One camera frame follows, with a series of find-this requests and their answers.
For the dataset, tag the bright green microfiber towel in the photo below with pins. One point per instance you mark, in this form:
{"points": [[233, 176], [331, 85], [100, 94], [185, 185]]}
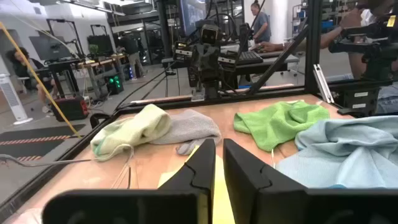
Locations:
{"points": [[273, 124]]}

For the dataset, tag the black red power station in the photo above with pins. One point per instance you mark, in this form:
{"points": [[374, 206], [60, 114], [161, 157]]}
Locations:
{"points": [[70, 109]]}

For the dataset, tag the blue denim cloth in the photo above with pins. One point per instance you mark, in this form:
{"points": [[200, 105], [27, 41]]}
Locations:
{"points": [[329, 37]]}

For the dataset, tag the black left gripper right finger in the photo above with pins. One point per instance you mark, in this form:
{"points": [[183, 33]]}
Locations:
{"points": [[264, 202]]}

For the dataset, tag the black keyboard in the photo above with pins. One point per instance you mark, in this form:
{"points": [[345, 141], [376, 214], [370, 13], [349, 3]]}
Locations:
{"points": [[250, 58]]}

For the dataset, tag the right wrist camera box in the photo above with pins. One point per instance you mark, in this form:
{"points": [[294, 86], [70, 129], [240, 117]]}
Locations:
{"points": [[210, 34]]}

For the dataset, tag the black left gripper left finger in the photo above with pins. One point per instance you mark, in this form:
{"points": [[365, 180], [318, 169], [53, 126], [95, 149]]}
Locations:
{"points": [[186, 202]]}

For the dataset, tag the yellow microfiber towel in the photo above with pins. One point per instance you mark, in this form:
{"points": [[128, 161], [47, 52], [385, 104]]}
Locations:
{"points": [[219, 193]]}

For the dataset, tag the black screen on stand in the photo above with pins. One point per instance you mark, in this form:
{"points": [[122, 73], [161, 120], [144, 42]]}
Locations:
{"points": [[99, 45], [49, 48]]}

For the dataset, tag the black equipment stand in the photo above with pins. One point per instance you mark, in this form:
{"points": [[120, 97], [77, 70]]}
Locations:
{"points": [[370, 49]]}

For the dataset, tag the wooden workbench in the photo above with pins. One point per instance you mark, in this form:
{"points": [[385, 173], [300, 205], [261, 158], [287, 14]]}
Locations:
{"points": [[99, 62]]}

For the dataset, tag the person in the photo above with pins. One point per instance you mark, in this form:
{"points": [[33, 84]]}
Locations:
{"points": [[130, 46], [261, 26], [23, 67]]}

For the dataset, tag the hazard-striped black floor mat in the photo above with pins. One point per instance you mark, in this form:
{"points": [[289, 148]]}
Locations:
{"points": [[37, 132]]}

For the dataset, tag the pale green microfiber towel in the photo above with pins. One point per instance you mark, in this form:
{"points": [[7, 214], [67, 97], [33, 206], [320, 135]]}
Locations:
{"points": [[140, 130]]}

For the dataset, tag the silver metal bracket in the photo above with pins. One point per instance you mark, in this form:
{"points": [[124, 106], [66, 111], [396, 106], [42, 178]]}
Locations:
{"points": [[323, 84], [198, 95]]}

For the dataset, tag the smooth gray microfiber towel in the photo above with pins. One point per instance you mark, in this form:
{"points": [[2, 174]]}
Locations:
{"points": [[192, 127]]}

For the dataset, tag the light blue microfiber towel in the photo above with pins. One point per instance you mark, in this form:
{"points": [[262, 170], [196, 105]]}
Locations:
{"points": [[342, 155]]}

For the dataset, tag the white tower fan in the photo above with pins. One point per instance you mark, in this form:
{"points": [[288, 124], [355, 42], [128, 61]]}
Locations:
{"points": [[11, 96]]}

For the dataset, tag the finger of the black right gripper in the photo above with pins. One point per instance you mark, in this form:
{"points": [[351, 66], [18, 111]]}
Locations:
{"points": [[199, 63], [212, 67]]}

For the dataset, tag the computer with green lights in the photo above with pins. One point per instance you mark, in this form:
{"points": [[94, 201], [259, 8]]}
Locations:
{"points": [[115, 84]]}

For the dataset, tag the black computer monitor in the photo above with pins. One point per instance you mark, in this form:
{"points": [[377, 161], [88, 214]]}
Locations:
{"points": [[192, 15]]}

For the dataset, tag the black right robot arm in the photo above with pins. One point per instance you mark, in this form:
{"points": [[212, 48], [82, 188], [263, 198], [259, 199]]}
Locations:
{"points": [[211, 90]]}

